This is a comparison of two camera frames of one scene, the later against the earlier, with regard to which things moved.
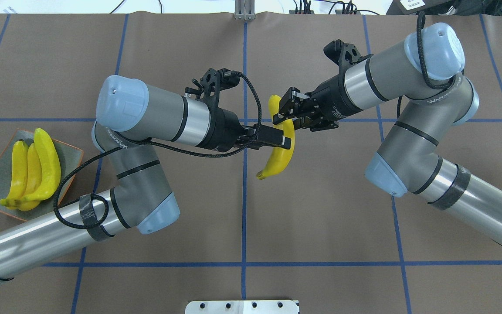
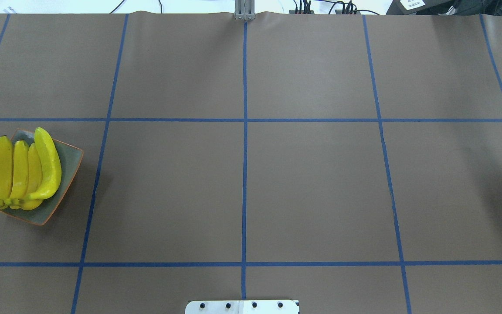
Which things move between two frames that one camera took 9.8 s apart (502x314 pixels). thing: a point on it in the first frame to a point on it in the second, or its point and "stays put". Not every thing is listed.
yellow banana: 284,155 to 4,172
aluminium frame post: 245,10 stays put
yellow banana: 34,178 stays put
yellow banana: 19,167 stays put
